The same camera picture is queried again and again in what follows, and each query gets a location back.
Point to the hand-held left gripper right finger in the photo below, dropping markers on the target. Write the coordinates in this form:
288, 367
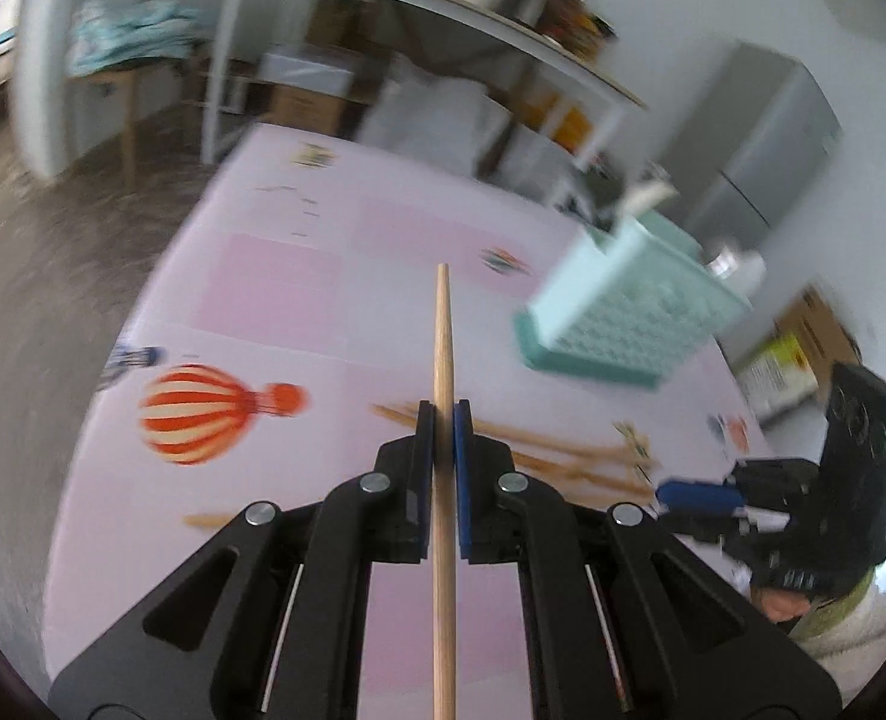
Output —
462, 465

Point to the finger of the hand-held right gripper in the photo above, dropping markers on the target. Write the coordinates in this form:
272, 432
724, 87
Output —
702, 495
735, 525

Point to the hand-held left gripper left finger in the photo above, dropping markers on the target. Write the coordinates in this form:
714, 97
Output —
426, 465

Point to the pile of wooden chopsticks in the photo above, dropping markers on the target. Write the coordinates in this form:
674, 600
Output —
563, 454

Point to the tapered wooden chopstick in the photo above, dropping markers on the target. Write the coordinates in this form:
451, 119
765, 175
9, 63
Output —
443, 330

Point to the mint green plastic utensil holder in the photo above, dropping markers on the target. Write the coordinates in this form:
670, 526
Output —
623, 322

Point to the person's right forearm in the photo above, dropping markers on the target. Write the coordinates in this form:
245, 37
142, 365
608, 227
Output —
848, 615

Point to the person's right hand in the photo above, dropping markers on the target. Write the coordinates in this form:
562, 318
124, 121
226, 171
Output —
781, 606

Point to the yellow green sack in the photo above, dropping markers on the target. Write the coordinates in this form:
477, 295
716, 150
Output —
777, 375

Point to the large cardboard box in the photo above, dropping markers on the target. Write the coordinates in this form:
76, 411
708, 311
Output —
818, 322

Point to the pink printed tablecloth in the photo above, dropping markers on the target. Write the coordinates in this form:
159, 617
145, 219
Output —
300, 300

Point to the grey refrigerator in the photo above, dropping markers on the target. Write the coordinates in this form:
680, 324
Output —
750, 142

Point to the white plastic bag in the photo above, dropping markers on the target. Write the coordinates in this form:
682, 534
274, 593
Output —
420, 116

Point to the brown cardboard box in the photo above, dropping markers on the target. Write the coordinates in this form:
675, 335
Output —
308, 109

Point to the white flat box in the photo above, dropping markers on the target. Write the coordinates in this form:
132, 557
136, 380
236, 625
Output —
308, 67

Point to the white side table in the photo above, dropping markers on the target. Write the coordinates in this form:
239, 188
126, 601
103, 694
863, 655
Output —
428, 7

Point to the wooden chair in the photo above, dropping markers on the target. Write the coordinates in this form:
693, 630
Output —
124, 90

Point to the floral cloth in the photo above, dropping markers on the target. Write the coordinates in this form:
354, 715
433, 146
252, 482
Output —
128, 34

